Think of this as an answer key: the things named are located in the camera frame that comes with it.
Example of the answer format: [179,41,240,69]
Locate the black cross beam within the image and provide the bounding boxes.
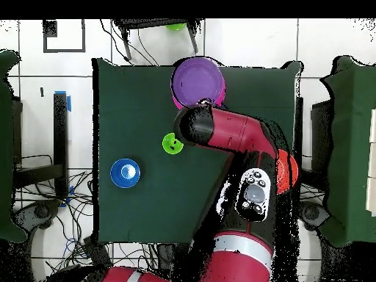
[12,163,65,189]

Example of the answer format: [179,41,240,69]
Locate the black power brick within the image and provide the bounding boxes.
[82,234,112,267]

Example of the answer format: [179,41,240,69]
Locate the blue bowl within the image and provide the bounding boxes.
[109,158,141,189]

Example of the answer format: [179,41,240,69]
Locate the pink bowl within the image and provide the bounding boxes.
[171,79,227,111]

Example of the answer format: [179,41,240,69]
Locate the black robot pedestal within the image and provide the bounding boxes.
[156,243,177,272]

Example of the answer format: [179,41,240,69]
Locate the green side table cloth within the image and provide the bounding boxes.
[0,48,28,244]
[319,54,376,248]

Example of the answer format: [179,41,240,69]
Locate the black upright post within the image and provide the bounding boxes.
[53,92,69,198]

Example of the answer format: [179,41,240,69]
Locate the green cup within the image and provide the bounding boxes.
[162,132,185,156]

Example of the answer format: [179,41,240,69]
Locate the blue tape strip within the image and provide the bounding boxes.
[54,90,72,112]

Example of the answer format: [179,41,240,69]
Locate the purple bowl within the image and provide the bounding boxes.
[170,56,226,107]

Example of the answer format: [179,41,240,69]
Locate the green bowl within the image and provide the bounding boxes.
[165,22,187,32]

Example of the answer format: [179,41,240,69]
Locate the dark green tablecloth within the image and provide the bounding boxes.
[91,57,304,247]

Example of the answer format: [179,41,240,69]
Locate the cable bundle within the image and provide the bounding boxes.
[12,153,99,271]

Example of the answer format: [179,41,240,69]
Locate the black metal stool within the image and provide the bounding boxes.
[112,18,204,62]

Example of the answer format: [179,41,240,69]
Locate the black pedestal foot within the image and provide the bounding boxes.
[299,200,331,233]
[11,198,63,234]

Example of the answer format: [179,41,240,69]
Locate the white boxes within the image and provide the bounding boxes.
[365,107,376,218]

